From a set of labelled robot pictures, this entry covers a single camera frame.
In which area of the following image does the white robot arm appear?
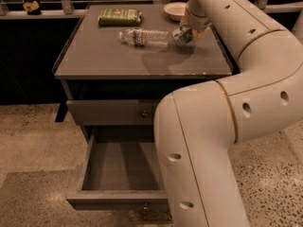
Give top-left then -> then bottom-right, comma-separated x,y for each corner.
154,0 -> 303,227

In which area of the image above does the open grey middle drawer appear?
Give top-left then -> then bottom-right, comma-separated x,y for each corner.
66,134 -> 169,211

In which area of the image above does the grey window ledge rail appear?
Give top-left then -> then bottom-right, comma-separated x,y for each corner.
0,2 -> 303,20

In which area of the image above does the green snack bag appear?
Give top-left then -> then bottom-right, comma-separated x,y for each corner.
98,9 -> 142,26

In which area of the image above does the closed grey top drawer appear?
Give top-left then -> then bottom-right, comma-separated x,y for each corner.
67,99 -> 158,126

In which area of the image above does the green silver 7up can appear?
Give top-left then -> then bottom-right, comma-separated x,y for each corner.
171,26 -> 193,46

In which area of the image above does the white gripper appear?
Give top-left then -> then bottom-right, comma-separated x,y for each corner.
179,2 -> 211,42

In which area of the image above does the grey drawer cabinet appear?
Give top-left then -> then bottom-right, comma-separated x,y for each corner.
55,5 -> 233,138

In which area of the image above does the yellow object on black base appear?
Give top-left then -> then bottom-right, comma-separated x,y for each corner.
23,1 -> 41,15

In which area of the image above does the clear plastic water bottle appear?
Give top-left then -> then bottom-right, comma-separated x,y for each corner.
118,27 -> 169,47

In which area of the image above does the white bowl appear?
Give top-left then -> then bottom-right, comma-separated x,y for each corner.
164,2 -> 187,22

